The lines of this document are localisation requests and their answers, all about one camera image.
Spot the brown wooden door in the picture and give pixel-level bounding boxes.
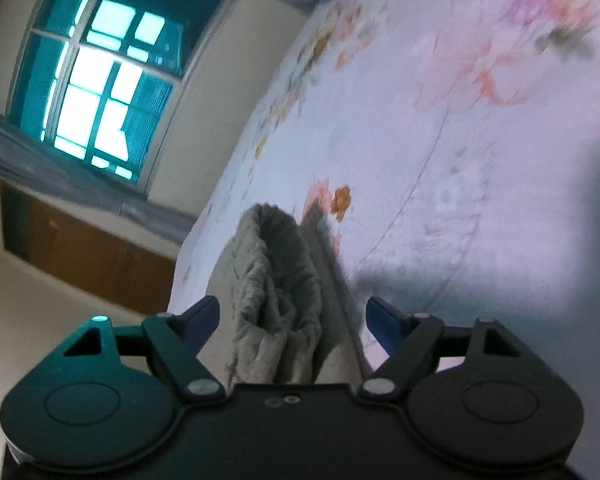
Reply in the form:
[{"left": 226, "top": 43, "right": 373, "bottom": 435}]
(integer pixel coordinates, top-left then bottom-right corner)
[{"left": 1, "top": 182, "right": 175, "bottom": 315}]

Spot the pink floral bed sheet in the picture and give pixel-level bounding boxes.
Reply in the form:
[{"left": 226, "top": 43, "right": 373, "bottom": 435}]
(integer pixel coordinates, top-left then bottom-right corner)
[{"left": 169, "top": 0, "right": 600, "bottom": 479}]

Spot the grey left curtain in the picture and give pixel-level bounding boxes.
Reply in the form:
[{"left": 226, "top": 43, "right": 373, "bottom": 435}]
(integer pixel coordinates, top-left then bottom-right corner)
[{"left": 0, "top": 114, "right": 195, "bottom": 244}]

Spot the teal glass window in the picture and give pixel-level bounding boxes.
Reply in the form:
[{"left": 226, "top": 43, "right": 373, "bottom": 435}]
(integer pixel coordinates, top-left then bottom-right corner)
[{"left": 8, "top": 0, "right": 224, "bottom": 184}]

